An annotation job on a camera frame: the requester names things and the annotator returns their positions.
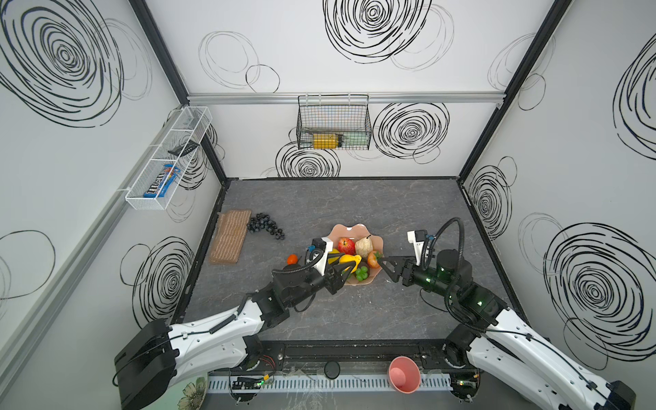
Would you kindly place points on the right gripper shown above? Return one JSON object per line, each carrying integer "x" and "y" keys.
{"x": 406, "y": 272}

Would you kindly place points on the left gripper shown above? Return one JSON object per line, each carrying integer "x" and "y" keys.
{"x": 333, "y": 279}

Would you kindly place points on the small yellow fruit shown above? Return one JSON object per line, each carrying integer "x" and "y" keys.
{"x": 352, "y": 261}

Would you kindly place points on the red green apple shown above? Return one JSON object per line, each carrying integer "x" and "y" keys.
{"x": 373, "y": 259}

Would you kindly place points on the green lime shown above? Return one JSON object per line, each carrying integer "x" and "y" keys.
{"x": 362, "y": 273}

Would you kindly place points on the red crinkled fruit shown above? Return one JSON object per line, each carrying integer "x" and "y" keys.
{"x": 346, "y": 246}

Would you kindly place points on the beige pale fruit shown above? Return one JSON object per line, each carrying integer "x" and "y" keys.
{"x": 364, "y": 246}

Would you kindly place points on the pink wavy fruit bowl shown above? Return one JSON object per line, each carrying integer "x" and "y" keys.
{"x": 356, "y": 232}

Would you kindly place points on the yellow lemon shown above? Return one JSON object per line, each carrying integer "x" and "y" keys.
{"x": 334, "y": 256}

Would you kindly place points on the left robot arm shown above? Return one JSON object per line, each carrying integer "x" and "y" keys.
{"x": 161, "y": 355}

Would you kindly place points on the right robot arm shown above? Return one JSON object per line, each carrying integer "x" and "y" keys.
{"x": 493, "y": 338}

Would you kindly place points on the dark grape bunch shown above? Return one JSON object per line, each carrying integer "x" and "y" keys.
{"x": 263, "y": 222}

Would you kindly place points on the black round knob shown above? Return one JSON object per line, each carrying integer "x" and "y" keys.
{"x": 332, "y": 370}

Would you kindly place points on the pink cup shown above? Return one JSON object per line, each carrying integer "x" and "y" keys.
{"x": 404, "y": 375}

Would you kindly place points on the brown woven mat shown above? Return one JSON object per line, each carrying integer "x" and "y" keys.
{"x": 229, "y": 239}

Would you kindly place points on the green item in basket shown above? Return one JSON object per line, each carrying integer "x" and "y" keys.
{"x": 355, "y": 141}

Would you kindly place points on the yellow bottle in basket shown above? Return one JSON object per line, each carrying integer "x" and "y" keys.
{"x": 326, "y": 141}

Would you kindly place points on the green floral plate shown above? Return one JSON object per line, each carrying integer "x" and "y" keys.
{"x": 186, "y": 395}

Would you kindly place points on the black remote control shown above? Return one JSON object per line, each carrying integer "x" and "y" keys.
{"x": 183, "y": 149}

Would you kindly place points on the blue candy packet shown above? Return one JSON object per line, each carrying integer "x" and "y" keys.
{"x": 162, "y": 181}

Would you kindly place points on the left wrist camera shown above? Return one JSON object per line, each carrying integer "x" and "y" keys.
{"x": 318, "y": 252}

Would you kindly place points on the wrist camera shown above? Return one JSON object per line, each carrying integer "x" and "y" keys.
{"x": 423, "y": 246}
{"x": 318, "y": 252}

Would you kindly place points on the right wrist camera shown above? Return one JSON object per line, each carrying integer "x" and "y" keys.
{"x": 423, "y": 246}

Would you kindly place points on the white slotted cable duct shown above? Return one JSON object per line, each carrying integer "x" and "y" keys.
{"x": 349, "y": 383}

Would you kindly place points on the black wire basket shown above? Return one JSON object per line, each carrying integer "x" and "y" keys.
{"x": 331, "y": 118}

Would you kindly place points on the aluminium wall rail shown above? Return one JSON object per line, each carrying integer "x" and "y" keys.
{"x": 254, "y": 98}

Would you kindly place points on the white wire shelf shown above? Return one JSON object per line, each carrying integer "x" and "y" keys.
{"x": 185, "y": 124}

